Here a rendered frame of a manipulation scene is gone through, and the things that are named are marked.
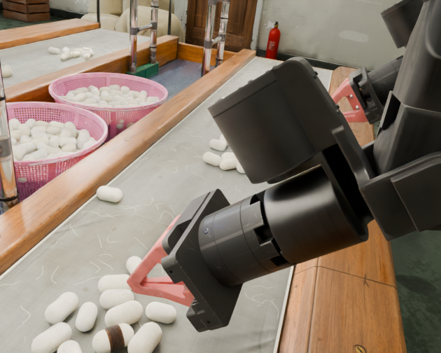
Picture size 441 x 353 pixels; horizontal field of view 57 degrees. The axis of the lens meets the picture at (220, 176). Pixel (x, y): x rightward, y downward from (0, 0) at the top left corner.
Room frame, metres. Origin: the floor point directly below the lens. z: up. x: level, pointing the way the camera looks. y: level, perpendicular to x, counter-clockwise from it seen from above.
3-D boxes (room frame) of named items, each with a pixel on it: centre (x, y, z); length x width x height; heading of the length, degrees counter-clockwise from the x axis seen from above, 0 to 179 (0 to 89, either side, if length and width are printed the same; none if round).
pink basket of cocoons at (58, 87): (0.91, 0.28, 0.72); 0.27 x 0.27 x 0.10
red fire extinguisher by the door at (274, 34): (5.14, -0.42, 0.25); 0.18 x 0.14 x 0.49; 162
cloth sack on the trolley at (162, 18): (3.76, 0.84, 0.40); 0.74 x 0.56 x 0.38; 163
